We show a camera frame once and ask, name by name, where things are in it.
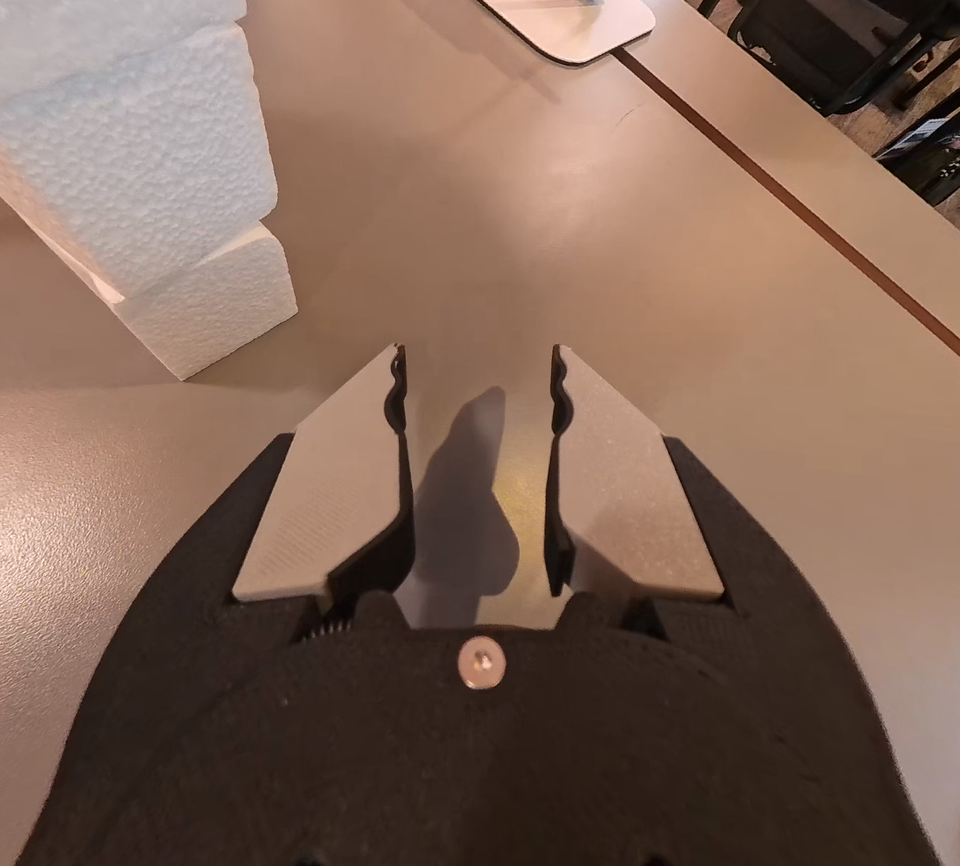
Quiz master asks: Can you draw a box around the black office chair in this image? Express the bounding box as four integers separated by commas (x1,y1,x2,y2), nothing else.
726,0,960,119

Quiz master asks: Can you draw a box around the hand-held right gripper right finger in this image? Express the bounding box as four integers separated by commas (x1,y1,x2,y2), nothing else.
543,343,727,629

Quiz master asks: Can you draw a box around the dark green bag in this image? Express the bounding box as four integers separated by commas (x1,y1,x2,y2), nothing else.
873,116,960,209

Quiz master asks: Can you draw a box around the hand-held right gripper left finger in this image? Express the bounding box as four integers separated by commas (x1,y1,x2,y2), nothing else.
232,343,417,617

